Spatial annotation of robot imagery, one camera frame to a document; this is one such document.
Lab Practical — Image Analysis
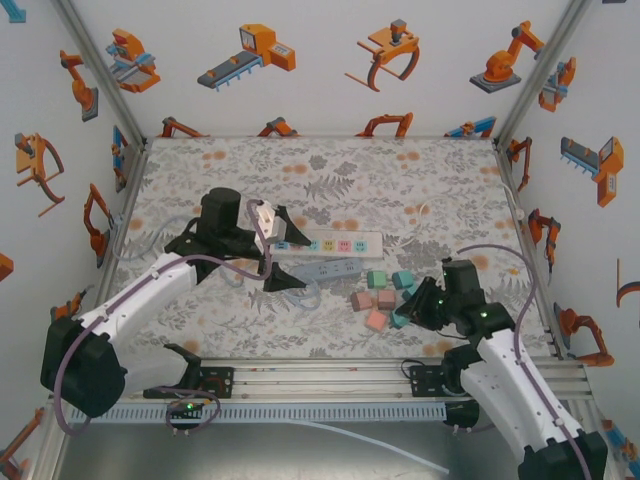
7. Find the white plastic tube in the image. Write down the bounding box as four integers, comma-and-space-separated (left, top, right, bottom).
292, 418, 451, 475

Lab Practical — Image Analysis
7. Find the salmon pink plug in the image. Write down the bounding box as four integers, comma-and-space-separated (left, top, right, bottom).
364, 309, 390, 334

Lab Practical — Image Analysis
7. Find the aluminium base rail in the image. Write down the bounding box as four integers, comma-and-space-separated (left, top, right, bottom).
49, 362, 589, 401

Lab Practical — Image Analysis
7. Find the aluminium side rail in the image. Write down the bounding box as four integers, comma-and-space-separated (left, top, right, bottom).
79, 139, 151, 364
492, 139, 566, 361

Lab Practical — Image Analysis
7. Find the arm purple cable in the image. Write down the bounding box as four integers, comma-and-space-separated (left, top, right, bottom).
452, 243, 591, 480
52, 198, 274, 437

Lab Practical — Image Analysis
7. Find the blue power strip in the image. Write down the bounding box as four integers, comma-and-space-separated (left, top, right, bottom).
291, 257, 364, 285

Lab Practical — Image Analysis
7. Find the white slotted cable duct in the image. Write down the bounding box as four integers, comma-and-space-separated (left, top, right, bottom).
67, 403, 447, 424

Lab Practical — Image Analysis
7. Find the floral table mat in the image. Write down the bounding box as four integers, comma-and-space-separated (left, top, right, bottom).
94, 135, 559, 360

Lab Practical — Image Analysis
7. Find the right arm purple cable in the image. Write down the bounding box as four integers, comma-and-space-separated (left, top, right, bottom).
452, 243, 591, 480

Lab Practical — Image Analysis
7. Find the white power strip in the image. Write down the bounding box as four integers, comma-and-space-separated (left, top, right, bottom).
272, 229, 385, 260

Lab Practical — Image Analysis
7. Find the aluminium corner post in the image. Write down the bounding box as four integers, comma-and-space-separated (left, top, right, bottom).
49, 0, 150, 146
492, 0, 596, 146

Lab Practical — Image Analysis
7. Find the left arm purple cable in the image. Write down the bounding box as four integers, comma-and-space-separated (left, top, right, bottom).
52, 198, 274, 437

